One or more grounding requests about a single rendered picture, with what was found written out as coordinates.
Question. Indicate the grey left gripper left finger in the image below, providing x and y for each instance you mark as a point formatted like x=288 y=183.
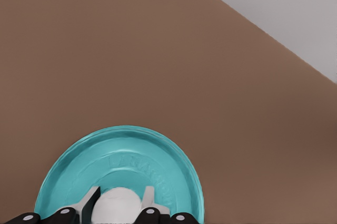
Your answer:
x=87 y=204

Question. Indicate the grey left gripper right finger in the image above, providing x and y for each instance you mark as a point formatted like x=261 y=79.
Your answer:
x=151 y=204

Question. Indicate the teal pot lid white knob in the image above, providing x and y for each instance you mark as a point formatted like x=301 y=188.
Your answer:
x=126 y=160

